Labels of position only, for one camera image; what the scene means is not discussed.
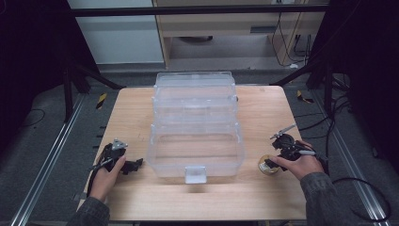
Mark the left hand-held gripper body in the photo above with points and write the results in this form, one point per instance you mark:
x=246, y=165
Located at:
x=118, y=145

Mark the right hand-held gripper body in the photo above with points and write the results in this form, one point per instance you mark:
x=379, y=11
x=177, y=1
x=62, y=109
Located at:
x=287, y=144

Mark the clear plastic storage box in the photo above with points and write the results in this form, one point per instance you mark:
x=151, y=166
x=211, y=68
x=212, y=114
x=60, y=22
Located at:
x=196, y=135

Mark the person's right hand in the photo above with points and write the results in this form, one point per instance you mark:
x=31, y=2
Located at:
x=302, y=166

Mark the person's left hand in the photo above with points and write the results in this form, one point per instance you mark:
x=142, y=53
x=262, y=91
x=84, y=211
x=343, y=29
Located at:
x=105, y=182

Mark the yellow black striped tape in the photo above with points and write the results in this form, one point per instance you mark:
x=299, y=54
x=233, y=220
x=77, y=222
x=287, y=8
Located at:
x=303, y=98
x=101, y=101

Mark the black metal stand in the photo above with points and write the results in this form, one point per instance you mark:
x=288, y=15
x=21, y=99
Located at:
x=327, y=91
x=67, y=94

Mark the black curtain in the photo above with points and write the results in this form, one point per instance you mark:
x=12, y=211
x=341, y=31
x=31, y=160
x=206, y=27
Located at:
x=31, y=62
x=370, y=78

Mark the white cabinet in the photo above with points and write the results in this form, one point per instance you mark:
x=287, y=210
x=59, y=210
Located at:
x=120, y=37

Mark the light wooden desk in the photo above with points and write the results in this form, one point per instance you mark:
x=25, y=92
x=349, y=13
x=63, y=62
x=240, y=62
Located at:
x=219, y=25

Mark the aluminium floor rail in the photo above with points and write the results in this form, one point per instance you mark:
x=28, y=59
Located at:
x=348, y=157
x=47, y=160

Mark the black horizontal frame bar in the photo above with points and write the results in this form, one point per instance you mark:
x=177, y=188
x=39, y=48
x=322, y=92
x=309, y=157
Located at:
x=188, y=10

